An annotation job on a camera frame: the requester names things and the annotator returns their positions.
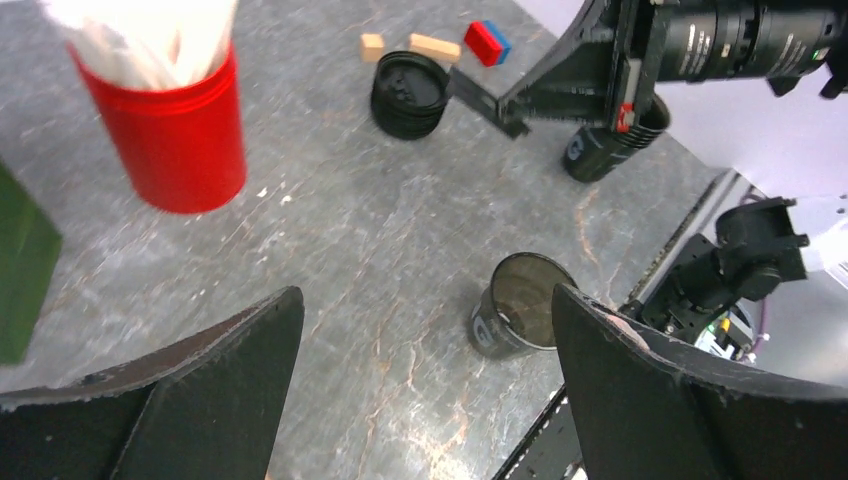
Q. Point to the red cup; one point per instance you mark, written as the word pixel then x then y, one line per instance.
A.
pixel 182 149

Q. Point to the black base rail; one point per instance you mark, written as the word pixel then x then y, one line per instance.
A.
pixel 759 245

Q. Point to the black coffee lid stack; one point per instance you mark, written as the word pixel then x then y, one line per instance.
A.
pixel 409 95

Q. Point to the red and blue block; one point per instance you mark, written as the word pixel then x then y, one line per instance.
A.
pixel 487 43

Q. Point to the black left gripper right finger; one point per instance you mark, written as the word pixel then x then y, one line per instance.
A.
pixel 649 406

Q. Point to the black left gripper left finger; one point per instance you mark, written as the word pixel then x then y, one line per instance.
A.
pixel 206 407

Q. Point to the white wrapped stirrer bundle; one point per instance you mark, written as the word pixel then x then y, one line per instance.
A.
pixel 145 45

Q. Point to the black coffee cup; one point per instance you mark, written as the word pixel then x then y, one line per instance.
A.
pixel 513 317
pixel 593 153

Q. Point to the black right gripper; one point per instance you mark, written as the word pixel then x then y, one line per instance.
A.
pixel 601 72

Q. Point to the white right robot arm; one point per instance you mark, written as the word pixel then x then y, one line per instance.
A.
pixel 779 41

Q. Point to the long wooden block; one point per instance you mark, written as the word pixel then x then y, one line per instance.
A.
pixel 434 48

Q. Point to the green paper bag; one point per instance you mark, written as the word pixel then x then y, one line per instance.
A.
pixel 30 248

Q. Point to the small wooden cube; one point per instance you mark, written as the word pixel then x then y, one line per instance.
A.
pixel 372 47

